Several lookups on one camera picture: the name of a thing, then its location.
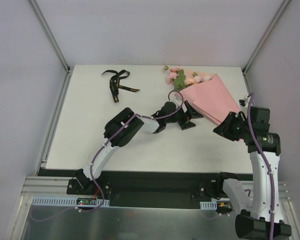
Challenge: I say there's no pink fake flower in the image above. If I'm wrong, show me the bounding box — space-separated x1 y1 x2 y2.
163 65 186 92

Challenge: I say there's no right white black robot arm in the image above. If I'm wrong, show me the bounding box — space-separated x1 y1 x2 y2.
213 106 292 240

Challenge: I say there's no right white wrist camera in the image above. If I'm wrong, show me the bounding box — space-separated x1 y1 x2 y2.
239 94 250 107

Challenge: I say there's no front aluminium rail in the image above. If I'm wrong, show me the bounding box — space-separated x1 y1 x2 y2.
20 176 292 202

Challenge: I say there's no left aluminium frame post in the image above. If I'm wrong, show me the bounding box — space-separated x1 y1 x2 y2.
28 0 70 73

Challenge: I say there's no pink wrapping paper sheet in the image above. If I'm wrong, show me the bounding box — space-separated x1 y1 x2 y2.
181 69 240 125

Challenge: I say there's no pale pink fake flower stem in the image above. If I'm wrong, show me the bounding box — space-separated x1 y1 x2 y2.
193 72 213 84

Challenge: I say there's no left white cable duct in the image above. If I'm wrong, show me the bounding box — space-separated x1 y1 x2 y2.
32 196 110 208

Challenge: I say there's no right aluminium frame post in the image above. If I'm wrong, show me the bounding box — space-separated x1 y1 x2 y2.
242 0 292 76

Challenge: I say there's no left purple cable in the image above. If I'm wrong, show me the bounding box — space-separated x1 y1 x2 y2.
76 90 185 213

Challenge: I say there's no right white cable duct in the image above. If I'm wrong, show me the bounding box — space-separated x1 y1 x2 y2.
200 201 217 211

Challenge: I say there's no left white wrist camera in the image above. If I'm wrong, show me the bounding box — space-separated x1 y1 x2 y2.
174 97 183 103

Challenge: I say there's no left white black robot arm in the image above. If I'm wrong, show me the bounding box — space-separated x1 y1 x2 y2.
75 100 204 195

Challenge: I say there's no black ribbon gold lettering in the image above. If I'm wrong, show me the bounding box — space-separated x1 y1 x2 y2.
102 69 140 103

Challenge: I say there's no white cable duct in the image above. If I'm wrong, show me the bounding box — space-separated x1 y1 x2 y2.
200 201 217 211
32 196 110 208

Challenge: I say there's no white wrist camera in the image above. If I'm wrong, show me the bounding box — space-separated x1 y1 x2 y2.
239 94 250 107
174 97 183 103

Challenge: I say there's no aluminium frame post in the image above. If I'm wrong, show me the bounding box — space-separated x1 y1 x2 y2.
28 0 70 73
242 0 292 76

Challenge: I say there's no peach fake flower stem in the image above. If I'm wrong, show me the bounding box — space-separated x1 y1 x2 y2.
184 78 196 86

